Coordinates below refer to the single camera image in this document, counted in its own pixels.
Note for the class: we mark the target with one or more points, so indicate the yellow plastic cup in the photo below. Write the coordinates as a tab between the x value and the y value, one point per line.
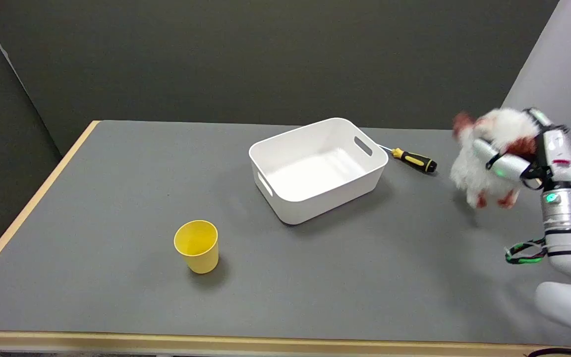
197	246

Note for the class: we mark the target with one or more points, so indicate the yellow and black screwdriver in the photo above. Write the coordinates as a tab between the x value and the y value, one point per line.
413	159

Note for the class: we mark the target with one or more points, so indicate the white and brown plush toy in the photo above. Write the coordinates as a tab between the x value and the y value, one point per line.
484	163

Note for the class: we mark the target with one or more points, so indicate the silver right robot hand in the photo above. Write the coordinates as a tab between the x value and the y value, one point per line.
556	153

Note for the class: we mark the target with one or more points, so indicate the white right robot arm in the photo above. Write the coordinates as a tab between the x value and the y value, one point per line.
570	258

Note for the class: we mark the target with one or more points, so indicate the white plastic box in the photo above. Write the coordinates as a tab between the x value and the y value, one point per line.
317	169

